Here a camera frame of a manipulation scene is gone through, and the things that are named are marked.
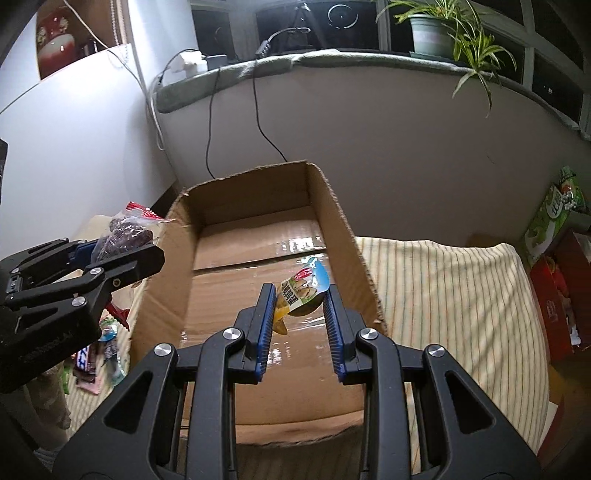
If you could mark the dark red dates packet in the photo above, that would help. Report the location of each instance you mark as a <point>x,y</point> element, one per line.
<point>130,229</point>

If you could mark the yellow green snack packet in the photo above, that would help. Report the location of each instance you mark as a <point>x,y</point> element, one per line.
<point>300,293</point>

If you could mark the red white vase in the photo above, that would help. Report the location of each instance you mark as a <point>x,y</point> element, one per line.
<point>56,44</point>

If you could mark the open cardboard box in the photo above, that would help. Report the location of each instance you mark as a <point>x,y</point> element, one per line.
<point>225,238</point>

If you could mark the red gift box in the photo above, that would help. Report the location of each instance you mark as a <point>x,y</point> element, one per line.
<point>562,284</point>

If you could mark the white power strip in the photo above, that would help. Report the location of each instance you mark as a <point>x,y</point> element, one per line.
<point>193,62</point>

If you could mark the upright snickers bar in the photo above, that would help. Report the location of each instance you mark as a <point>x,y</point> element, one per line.
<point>86,360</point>

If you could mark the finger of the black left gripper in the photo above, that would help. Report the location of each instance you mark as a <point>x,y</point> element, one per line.
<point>57,278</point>

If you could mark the grey windowsill cushion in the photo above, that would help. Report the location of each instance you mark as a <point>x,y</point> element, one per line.
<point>180,94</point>

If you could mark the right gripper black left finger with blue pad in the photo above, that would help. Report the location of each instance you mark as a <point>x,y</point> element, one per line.
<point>173,416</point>

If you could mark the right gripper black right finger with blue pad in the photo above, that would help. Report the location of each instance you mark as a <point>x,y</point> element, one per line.
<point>424,417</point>

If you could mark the striped yellow table cloth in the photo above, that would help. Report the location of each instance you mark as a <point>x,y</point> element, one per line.
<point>476,302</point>

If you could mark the green snack bag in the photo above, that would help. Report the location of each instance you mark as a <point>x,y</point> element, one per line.
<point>564,207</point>

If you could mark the potted spider plant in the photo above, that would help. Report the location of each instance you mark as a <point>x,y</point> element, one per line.
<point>453,30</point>

